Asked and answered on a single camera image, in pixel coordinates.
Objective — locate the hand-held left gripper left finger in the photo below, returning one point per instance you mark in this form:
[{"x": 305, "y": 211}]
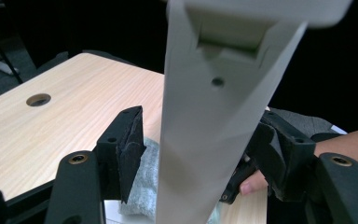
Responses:
[{"x": 127, "y": 155}]

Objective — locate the black chair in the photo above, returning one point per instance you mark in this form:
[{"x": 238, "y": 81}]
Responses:
[{"x": 0, "y": 40}]

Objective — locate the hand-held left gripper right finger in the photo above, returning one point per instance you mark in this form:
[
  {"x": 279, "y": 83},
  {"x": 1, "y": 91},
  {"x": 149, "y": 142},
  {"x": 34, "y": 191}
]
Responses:
[{"x": 292, "y": 161}]

